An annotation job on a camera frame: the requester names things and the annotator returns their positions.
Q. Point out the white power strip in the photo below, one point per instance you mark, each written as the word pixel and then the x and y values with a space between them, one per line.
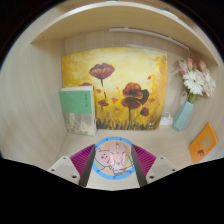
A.
pixel 166 121

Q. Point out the pink computer mouse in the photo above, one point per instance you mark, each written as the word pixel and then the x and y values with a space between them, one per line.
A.
pixel 117 155

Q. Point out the yellow poppy painting canvas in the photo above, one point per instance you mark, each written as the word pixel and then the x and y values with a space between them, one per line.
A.
pixel 130 73

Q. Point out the orange book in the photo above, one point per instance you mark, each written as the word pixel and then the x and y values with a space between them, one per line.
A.
pixel 203 143

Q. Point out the round cartoon mouse pad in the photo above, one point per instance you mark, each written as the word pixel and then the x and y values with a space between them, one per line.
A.
pixel 101 158

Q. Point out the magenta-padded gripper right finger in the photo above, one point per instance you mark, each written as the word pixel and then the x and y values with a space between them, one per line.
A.
pixel 160 167

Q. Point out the teal faceted vase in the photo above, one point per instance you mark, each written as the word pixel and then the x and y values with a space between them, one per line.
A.
pixel 182 116

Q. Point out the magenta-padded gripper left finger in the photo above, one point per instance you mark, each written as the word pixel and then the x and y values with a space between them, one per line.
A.
pixel 65 168

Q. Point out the pink and white flower bouquet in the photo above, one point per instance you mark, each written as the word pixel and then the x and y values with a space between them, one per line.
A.
pixel 195 80

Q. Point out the white light bar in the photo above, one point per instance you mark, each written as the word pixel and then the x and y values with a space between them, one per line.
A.
pixel 146 33

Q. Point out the green-covered book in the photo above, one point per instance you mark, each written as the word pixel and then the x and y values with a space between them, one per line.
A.
pixel 77 106

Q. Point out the wooden shelf unit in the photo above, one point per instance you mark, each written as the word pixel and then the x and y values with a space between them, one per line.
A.
pixel 116 18

